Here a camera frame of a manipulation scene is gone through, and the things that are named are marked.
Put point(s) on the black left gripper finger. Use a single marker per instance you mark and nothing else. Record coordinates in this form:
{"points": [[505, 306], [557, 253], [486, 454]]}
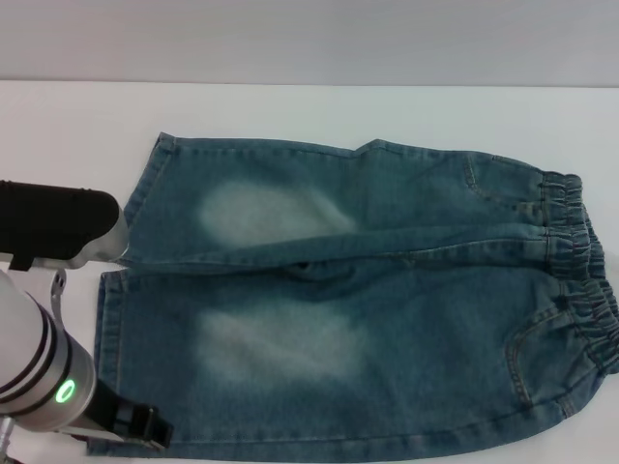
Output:
{"points": [[159, 430]]}

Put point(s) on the silver connector on left arm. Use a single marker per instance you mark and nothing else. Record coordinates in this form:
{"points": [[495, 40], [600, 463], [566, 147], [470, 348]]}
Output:
{"points": [[5, 435]]}

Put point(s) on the blue denim shorts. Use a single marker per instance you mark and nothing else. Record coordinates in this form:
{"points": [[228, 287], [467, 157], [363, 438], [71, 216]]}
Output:
{"points": [[387, 309]]}

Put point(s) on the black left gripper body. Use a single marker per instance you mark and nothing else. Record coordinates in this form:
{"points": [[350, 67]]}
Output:
{"points": [[113, 411]]}

